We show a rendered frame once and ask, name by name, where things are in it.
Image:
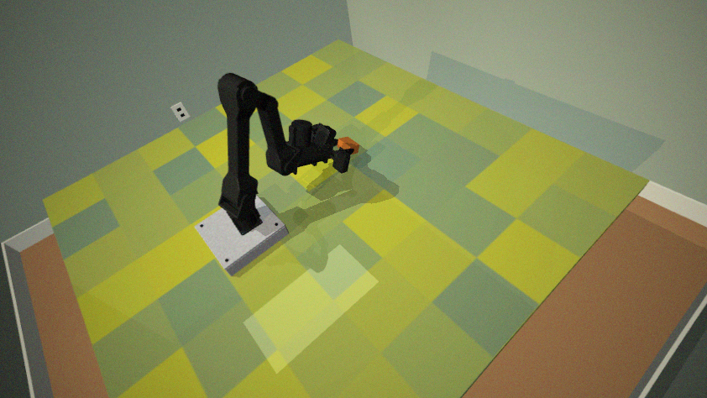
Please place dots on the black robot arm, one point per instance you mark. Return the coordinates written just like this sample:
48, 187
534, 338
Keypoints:
239, 98

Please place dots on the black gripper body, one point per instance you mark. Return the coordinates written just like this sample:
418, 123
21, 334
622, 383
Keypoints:
340, 158

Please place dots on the orange block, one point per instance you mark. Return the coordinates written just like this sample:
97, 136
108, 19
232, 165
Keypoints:
348, 143

